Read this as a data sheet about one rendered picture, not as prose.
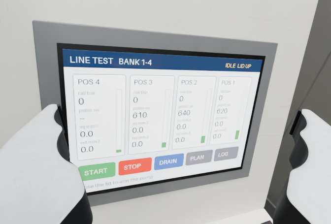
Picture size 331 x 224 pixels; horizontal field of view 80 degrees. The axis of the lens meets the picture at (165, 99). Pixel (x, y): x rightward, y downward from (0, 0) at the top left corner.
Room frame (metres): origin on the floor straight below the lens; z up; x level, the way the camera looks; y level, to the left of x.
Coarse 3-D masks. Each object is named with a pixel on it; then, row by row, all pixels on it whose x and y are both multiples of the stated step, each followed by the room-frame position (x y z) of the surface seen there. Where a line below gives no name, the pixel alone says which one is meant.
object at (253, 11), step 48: (0, 0) 0.28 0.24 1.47; (48, 0) 0.31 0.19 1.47; (96, 0) 0.33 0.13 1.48; (144, 0) 0.36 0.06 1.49; (192, 0) 0.40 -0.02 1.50; (240, 0) 0.44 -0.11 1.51; (288, 0) 0.49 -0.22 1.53; (0, 48) 0.26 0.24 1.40; (288, 48) 0.48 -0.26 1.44; (0, 96) 0.25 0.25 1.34; (288, 96) 0.47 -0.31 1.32; (0, 144) 0.22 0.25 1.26; (192, 192) 0.33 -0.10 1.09; (240, 192) 0.38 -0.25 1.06
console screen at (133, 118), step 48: (48, 48) 0.29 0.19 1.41; (96, 48) 0.31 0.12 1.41; (144, 48) 0.34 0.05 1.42; (192, 48) 0.38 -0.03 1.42; (240, 48) 0.42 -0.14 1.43; (48, 96) 0.27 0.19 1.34; (96, 96) 0.29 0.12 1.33; (144, 96) 0.33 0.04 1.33; (192, 96) 0.36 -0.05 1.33; (240, 96) 0.41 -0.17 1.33; (96, 144) 0.27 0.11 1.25; (144, 144) 0.30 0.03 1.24; (192, 144) 0.34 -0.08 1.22; (240, 144) 0.39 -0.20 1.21; (96, 192) 0.25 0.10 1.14; (144, 192) 0.28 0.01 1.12
